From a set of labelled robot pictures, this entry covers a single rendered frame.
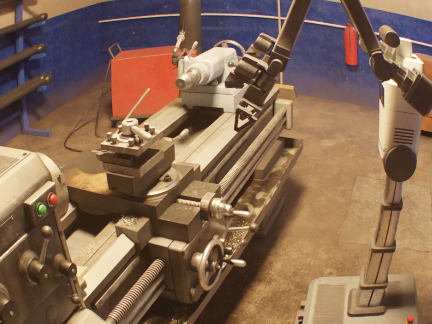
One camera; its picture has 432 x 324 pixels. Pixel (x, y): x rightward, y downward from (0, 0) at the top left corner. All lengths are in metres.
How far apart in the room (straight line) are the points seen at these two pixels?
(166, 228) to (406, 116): 0.96
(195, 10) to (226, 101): 2.09
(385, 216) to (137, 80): 3.38
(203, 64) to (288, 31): 1.23
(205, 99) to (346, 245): 1.26
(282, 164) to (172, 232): 1.56
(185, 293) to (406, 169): 0.97
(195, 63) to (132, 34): 4.04
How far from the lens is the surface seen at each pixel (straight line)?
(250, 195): 2.87
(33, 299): 1.22
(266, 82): 1.51
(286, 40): 1.47
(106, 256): 1.63
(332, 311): 2.24
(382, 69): 1.47
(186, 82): 2.46
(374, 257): 2.04
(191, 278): 1.86
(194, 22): 4.73
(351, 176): 4.04
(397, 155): 1.76
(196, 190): 1.92
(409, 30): 5.61
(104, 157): 1.75
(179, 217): 1.76
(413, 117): 1.70
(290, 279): 2.85
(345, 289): 2.38
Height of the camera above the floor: 1.78
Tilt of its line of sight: 26 degrees down
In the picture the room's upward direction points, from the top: 2 degrees counter-clockwise
